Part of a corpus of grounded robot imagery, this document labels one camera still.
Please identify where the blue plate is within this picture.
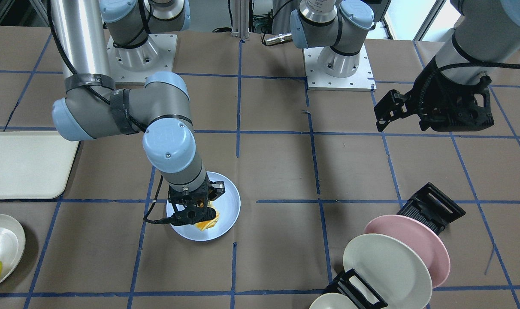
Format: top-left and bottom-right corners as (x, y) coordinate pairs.
(169, 171), (241, 241)

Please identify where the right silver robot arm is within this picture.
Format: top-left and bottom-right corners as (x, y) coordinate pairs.
(47, 0), (225, 230)

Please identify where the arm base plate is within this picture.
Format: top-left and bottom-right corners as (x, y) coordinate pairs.
(303, 45), (377, 91)
(107, 34), (178, 85)

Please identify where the white tray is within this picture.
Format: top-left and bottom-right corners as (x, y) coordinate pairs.
(0, 131), (79, 200)

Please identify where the cream plate in rack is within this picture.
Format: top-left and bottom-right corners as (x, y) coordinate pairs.
(342, 233), (432, 309)

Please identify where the cream plate with lemon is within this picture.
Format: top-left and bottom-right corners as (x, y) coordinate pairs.
(0, 214), (25, 283)

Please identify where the pink plate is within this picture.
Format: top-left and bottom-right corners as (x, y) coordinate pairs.
(363, 215), (451, 288)

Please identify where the cream bowl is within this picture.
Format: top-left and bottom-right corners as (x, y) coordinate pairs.
(309, 293), (357, 309)

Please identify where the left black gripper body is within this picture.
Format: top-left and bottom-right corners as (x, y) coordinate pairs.
(418, 73), (495, 132)

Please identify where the black dish rack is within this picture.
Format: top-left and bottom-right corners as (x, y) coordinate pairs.
(323, 182), (466, 309)

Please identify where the silver flashlight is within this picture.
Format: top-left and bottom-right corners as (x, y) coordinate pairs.
(262, 33), (293, 46)

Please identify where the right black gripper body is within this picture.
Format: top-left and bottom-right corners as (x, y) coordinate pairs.
(168, 175), (213, 215)

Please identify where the aluminium frame post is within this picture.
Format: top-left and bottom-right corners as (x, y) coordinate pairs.
(230, 0), (252, 41)

